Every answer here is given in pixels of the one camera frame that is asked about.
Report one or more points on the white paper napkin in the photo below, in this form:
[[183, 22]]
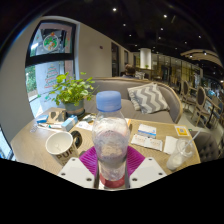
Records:
[[170, 145]]

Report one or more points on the person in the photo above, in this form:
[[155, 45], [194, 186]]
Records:
[[129, 70]]

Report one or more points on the group of ceiling lights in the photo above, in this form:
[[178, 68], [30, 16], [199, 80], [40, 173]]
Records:
[[114, 9]]

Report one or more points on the white and blue card pack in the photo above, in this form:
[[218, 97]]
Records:
[[146, 130]]

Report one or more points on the printed paper sheet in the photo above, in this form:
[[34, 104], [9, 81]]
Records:
[[84, 125]]

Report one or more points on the brown cardboard holder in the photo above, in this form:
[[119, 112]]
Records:
[[56, 116]]

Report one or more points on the white mug with black print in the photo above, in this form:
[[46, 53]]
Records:
[[60, 146]]

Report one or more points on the light blue tissue pack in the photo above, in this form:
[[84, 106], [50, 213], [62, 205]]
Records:
[[69, 123]]

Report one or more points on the grey curved sofa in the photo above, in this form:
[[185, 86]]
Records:
[[110, 88]]

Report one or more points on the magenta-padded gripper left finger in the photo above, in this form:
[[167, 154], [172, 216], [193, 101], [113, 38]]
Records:
[[76, 171]]

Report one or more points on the dark grey tufted armchair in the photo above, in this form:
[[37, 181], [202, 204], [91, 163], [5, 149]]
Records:
[[206, 143]]

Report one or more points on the small blue box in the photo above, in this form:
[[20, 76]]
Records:
[[42, 118]]

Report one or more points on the yellow square card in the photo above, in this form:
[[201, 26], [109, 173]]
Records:
[[182, 130]]

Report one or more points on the green potted plant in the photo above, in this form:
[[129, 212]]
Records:
[[71, 91]]

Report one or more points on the group of dining chairs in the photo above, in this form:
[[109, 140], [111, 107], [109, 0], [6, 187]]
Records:
[[201, 96]]

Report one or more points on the grey white chevron pillow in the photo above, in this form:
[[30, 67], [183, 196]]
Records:
[[148, 98]]

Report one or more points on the clear blue-capped water bottle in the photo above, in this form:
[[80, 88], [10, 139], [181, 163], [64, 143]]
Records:
[[111, 140]]

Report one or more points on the white pen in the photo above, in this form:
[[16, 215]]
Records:
[[50, 126]]

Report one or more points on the window with painted decoration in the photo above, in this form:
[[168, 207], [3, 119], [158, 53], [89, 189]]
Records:
[[50, 78]]

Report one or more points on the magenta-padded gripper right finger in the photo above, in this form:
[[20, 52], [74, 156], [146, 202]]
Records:
[[146, 171]]

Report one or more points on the framed food poster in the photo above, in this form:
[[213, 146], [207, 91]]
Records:
[[51, 40]]

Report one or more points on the long white leaflet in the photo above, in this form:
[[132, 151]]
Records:
[[146, 142]]

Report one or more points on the clear plastic cup with straw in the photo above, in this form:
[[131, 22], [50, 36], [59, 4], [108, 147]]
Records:
[[176, 156]]

